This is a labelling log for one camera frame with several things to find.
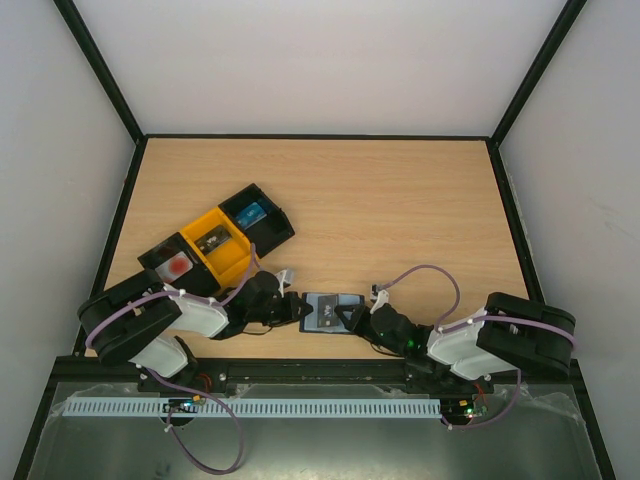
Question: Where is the light blue cable duct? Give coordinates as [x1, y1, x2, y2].
[57, 397, 441, 419]

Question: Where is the loose purple cable loop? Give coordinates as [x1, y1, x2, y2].
[162, 383, 250, 474]

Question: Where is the yellow bin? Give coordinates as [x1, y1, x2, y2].
[179, 207, 251, 294]

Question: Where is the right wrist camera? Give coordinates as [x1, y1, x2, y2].
[370, 284, 390, 313]

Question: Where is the black enclosure frame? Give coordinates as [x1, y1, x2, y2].
[0, 0, 640, 480]

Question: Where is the black bin left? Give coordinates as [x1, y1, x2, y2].
[137, 232, 221, 296]

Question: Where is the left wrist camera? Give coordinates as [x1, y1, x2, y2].
[275, 268, 294, 296]

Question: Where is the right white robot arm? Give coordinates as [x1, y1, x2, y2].
[335, 292, 576, 392]

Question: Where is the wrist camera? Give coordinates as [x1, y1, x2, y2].
[370, 284, 390, 313]
[275, 268, 294, 296]

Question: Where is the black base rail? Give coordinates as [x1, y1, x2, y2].
[139, 358, 455, 397]

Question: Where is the blue card in bin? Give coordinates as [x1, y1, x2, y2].
[235, 201, 271, 230]

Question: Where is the white red card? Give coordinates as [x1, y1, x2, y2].
[154, 252, 193, 284]

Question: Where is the navy blue card holder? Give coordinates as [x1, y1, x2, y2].
[299, 293, 364, 334]

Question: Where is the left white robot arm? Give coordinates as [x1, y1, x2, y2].
[77, 269, 314, 384]

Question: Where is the black bin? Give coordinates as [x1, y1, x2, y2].
[137, 232, 221, 296]
[219, 183, 295, 258]

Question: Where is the black bin right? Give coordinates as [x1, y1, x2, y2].
[219, 183, 295, 258]

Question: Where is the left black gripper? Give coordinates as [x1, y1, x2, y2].
[247, 292, 312, 328]

